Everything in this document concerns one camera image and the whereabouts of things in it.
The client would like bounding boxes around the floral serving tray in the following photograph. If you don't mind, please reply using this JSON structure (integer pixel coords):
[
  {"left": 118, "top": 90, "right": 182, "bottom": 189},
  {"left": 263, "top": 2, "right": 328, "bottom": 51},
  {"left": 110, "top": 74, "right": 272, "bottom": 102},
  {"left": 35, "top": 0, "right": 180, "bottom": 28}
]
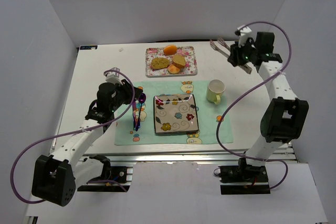
[{"left": 145, "top": 46, "right": 197, "bottom": 78}]

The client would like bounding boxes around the left blue table label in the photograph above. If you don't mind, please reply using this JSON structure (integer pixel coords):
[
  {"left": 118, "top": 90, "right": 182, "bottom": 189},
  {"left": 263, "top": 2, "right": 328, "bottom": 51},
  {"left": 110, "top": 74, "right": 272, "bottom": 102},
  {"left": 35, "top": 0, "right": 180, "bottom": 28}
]
[{"left": 79, "top": 45, "right": 98, "bottom": 50}]

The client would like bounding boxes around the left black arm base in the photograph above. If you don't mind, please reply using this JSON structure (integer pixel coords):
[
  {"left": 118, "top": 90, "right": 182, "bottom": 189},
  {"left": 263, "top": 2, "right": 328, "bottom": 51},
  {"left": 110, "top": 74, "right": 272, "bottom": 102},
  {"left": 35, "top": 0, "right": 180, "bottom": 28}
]
[{"left": 74, "top": 155, "right": 133, "bottom": 193}]

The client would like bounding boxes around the pale yellow mug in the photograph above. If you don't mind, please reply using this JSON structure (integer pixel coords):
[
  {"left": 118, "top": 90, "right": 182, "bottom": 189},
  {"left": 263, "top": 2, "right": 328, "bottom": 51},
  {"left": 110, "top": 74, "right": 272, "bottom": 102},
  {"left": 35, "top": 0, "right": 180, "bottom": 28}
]
[{"left": 206, "top": 79, "right": 226, "bottom": 104}]

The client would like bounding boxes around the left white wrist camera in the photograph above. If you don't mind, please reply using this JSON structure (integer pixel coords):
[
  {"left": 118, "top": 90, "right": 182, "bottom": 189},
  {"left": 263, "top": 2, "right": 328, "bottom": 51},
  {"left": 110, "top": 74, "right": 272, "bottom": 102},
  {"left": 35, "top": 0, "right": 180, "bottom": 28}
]
[{"left": 103, "top": 67, "right": 121, "bottom": 84}]

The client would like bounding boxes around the flat seeded bread slice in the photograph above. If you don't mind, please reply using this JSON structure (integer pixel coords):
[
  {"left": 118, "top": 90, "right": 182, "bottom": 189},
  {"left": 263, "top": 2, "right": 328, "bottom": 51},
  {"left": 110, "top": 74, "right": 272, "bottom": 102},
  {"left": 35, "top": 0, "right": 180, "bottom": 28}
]
[{"left": 151, "top": 57, "right": 170, "bottom": 70}]

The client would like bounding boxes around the purple spoon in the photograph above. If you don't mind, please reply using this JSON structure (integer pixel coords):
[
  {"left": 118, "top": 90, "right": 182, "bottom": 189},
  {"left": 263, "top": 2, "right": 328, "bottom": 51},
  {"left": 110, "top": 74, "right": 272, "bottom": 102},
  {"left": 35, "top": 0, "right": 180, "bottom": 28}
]
[{"left": 132, "top": 93, "right": 146, "bottom": 131}]

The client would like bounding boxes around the light green placemat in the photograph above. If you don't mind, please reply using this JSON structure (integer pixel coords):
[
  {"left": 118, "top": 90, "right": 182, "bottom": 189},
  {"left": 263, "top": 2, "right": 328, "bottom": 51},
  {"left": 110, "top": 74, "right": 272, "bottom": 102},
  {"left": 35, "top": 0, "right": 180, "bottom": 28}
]
[{"left": 115, "top": 81, "right": 233, "bottom": 146}]

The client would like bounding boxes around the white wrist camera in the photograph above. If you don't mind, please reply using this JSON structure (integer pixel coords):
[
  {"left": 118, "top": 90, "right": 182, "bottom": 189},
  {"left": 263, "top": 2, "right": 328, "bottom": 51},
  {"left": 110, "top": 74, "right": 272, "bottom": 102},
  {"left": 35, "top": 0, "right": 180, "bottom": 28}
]
[
  {"left": 234, "top": 25, "right": 252, "bottom": 48},
  {"left": 103, "top": 67, "right": 121, "bottom": 84}
]

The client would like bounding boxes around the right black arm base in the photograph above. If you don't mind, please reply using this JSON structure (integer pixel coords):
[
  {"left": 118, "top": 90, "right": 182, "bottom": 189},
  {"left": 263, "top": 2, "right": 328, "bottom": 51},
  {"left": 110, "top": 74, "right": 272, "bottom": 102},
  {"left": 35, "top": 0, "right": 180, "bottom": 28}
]
[{"left": 214, "top": 165, "right": 270, "bottom": 195}]

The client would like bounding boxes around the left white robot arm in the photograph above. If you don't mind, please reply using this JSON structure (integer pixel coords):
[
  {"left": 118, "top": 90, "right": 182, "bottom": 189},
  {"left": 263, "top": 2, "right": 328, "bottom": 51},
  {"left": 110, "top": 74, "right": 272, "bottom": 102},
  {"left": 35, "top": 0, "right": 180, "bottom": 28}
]
[{"left": 31, "top": 79, "right": 143, "bottom": 206}]

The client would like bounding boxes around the orange bun at back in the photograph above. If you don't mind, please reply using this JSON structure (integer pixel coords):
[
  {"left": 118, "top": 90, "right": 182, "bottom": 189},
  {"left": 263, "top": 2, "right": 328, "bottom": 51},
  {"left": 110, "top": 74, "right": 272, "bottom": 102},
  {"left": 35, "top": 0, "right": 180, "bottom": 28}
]
[{"left": 163, "top": 45, "right": 177, "bottom": 56}]

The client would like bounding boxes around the orange bun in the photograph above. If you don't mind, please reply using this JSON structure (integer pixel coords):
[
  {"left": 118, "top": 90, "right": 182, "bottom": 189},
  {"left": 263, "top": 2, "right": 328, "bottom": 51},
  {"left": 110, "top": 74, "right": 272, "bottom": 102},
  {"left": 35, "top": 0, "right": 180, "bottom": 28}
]
[
  {"left": 167, "top": 65, "right": 181, "bottom": 74},
  {"left": 163, "top": 45, "right": 177, "bottom": 56}
]

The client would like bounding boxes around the square floral plate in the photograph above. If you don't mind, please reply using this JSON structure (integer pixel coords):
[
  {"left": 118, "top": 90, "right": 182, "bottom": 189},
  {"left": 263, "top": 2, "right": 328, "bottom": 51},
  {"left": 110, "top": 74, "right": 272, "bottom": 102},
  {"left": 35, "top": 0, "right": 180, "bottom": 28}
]
[{"left": 153, "top": 93, "right": 200, "bottom": 135}]

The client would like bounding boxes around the orange bun at front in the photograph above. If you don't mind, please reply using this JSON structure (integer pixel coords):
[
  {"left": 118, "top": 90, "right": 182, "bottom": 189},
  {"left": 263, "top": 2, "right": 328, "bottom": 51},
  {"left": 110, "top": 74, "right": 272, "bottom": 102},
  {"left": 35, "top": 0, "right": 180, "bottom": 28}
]
[{"left": 167, "top": 65, "right": 181, "bottom": 74}]

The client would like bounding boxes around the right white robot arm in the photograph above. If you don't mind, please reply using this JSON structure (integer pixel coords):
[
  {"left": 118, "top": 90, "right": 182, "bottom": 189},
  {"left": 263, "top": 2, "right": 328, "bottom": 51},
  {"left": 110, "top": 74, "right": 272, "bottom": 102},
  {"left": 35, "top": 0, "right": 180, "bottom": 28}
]
[{"left": 228, "top": 28, "right": 309, "bottom": 178}]

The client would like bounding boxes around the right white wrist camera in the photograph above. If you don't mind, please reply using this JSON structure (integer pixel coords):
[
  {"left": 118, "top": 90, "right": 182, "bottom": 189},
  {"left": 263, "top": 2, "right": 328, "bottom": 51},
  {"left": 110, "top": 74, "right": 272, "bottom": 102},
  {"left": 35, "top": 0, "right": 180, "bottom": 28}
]
[{"left": 234, "top": 25, "right": 252, "bottom": 48}]

